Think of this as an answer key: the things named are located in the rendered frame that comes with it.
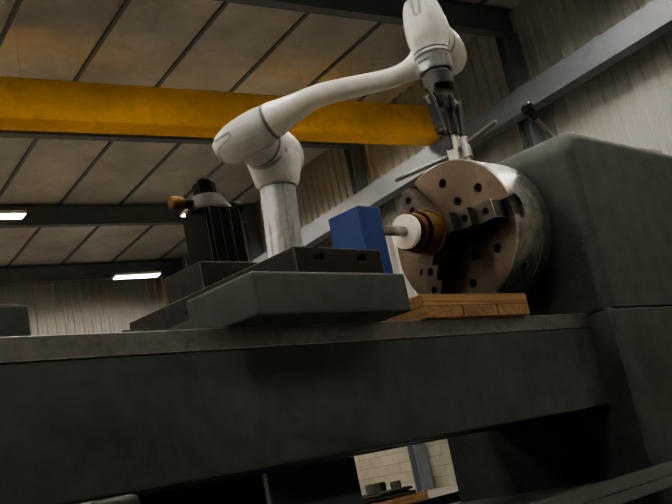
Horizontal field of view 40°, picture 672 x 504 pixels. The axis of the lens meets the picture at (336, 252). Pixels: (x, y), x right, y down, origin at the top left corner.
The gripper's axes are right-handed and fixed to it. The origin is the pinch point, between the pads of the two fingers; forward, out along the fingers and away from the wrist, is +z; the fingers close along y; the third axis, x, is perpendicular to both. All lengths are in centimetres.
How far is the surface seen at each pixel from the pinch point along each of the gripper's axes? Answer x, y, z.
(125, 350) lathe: 29, 118, 51
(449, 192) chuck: 13.6, 25.5, 17.9
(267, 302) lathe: 35, 100, 47
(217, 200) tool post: 8, 83, 22
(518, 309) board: 30, 36, 47
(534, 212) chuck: 27.8, 18.7, 26.8
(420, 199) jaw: 8.3, 28.7, 17.8
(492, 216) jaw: 25.0, 29.4, 27.3
